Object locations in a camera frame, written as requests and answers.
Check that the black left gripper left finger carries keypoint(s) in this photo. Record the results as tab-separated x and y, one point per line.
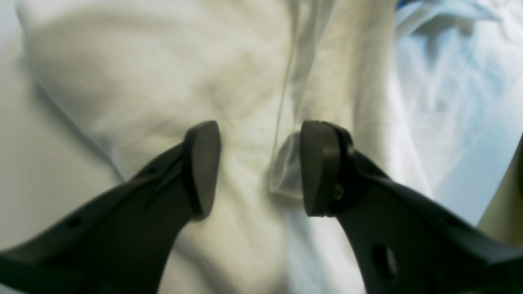
119	242

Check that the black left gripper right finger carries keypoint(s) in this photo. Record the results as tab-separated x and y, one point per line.
404	243

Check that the white printed T-shirt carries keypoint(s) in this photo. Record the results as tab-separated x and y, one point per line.
414	86

